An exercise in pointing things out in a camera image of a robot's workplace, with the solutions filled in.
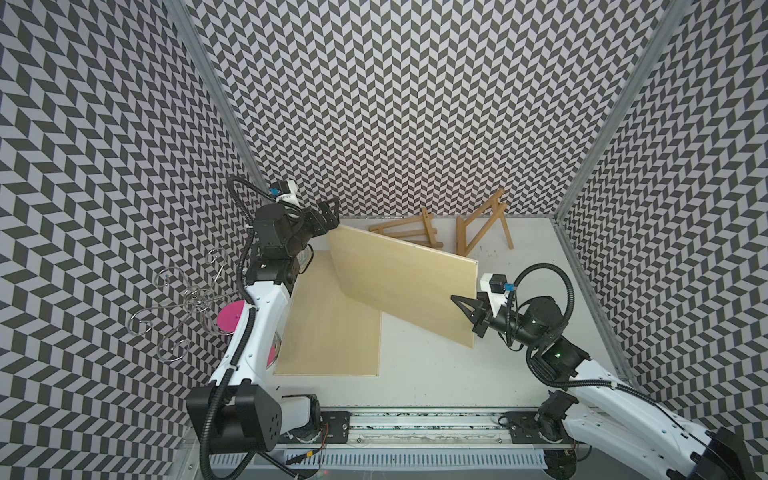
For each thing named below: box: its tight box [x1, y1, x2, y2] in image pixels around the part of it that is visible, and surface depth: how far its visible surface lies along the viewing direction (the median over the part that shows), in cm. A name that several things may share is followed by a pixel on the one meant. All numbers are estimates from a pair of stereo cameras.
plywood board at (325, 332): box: [274, 250, 382, 377], surface depth 90 cm
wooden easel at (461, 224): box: [456, 188, 514, 256], surface depth 106 cm
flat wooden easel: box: [368, 207, 444, 249], surface depth 114 cm
